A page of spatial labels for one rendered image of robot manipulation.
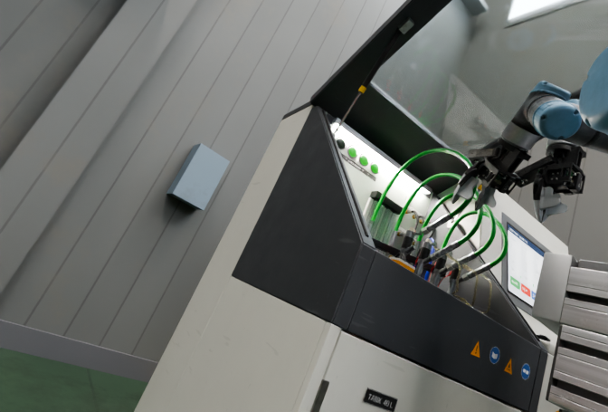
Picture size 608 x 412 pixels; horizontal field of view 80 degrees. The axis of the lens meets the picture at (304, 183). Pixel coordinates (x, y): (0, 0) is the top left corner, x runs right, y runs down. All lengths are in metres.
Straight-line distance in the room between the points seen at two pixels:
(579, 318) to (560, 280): 0.05
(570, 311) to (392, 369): 0.37
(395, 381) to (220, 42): 2.46
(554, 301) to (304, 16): 2.99
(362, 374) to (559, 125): 0.62
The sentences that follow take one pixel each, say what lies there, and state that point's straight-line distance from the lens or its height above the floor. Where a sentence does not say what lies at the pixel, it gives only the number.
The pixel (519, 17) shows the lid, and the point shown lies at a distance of 1.34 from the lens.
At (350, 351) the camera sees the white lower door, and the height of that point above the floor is 0.76.
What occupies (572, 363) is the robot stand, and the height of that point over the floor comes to 0.86.
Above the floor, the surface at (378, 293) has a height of 0.88.
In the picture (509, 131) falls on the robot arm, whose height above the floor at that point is 1.36.
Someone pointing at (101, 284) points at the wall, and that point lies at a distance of 2.52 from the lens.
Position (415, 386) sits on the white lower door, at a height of 0.75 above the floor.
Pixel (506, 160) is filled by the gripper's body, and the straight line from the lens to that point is 1.02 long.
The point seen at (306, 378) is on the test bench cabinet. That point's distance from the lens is 0.72.
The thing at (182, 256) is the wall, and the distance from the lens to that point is 2.59.
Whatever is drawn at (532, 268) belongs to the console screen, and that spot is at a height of 1.30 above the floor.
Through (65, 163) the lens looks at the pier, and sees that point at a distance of 2.32.
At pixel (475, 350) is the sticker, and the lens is 1.00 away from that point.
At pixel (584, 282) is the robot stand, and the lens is 0.58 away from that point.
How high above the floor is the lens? 0.80
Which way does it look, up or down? 17 degrees up
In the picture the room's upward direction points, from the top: 25 degrees clockwise
